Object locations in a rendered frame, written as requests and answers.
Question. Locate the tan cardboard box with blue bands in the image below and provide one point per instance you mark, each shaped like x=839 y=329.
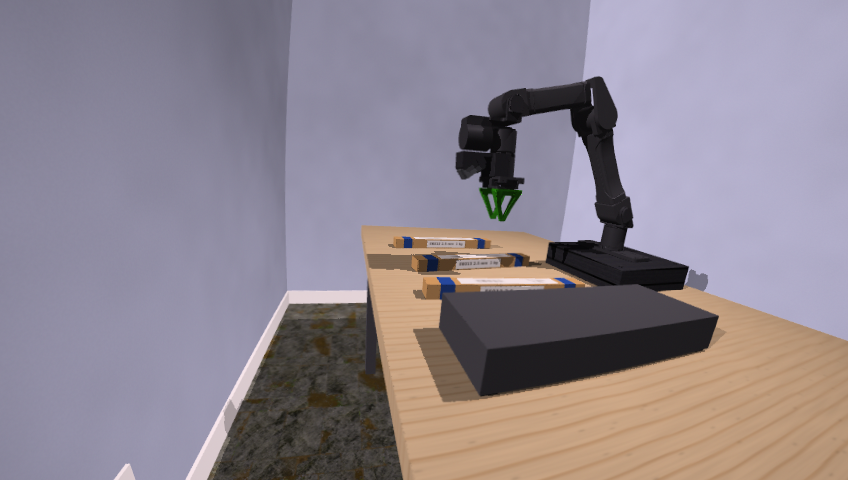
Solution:
x=433 y=287

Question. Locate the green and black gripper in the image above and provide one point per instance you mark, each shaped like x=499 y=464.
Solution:
x=492 y=186

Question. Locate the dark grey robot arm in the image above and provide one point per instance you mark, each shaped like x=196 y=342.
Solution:
x=612 y=205

